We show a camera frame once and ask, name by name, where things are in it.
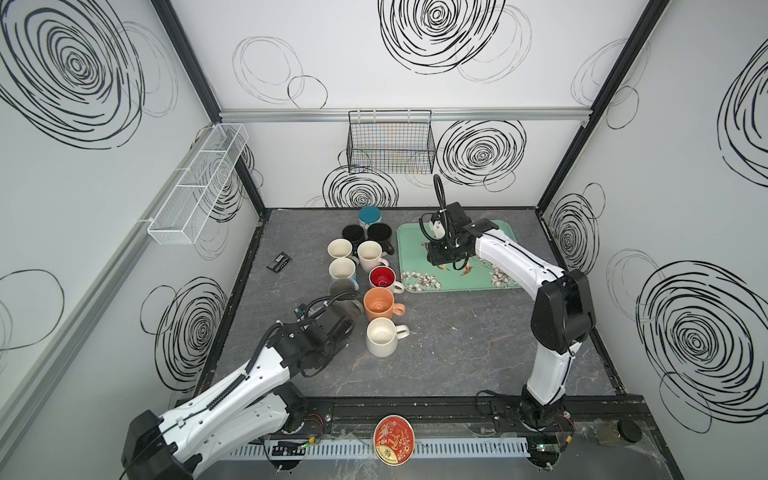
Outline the small black device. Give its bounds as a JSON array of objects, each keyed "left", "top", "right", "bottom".
[{"left": 266, "top": 252, "right": 292, "bottom": 273}]

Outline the white slotted cable duct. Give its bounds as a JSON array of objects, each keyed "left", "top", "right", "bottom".
[{"left": 224, "top": 437, "right": 530, "bottom": 461}]

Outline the cream white mug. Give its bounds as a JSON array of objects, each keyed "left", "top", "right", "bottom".
[{"left": 369, "top": 265, "right": 405, "bottom": 294}]

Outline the orange peach mug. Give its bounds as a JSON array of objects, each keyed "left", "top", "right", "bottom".
[{"left": 363, "top": 287, "right": 406, "bottom": 321}]

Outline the black and white mug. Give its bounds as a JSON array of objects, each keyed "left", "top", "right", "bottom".
[{"left": 367, "top": 222, "right": 395, "bottom": 255}]

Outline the white speckled mug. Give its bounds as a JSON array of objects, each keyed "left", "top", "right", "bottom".
[{"left": 366, "top": 317, "right": 411, "bottom": 358}]

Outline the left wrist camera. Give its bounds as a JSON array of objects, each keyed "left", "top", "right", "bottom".
[{"left": 294, "top": 304, "right": 310, "bottom": 321}]

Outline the pink mug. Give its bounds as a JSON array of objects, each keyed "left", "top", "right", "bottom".
[{"left": 357, "top": 240, "right": 389, "bottom": 273}]

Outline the black lid jar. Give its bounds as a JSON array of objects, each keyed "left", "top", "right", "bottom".
[{"left": 597, "top": 419, "right": 643, "bottom": 447}]

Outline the teal and white mug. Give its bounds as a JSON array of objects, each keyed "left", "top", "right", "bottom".
[{"left": 358, "top": 206, "right": 382, "bottom": 229}]

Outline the green floral tray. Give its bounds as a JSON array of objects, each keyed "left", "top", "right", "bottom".
[{"left": 396, "top": 223, "right": 519, "bottom": 293}]

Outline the black wire basket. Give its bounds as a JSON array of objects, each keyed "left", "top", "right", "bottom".
[{"left": 345, "top": 109, "right": 437, "bottom": 175}]

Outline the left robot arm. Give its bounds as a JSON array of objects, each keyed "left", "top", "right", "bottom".
[{"left": 121, "top": 315, "right": 355, "bottom": 479}]

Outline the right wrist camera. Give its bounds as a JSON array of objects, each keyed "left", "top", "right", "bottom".
[{"left": 430, "top": 220, "right": 446, "bottom": 240}]

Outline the light blue mug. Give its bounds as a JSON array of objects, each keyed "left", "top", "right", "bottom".
[{"left": 328, "top": 257, "right": 358, "bottom": 286}]

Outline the white wire shelf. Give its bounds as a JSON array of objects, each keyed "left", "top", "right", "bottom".
[{"left": 147, "top": 123, "right": 249, "bottom": 245}]

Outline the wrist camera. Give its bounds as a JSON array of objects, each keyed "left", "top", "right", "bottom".
[
  {"left": 294, "top": 304, "right": 310, "bottom": 321},
  {"left": 430, "top": 220, "right": 446, "bottom": 240}
]

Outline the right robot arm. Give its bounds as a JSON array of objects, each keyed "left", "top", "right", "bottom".
[{"left": 419, "top": 202, "right": 596, "bottom": 430}]

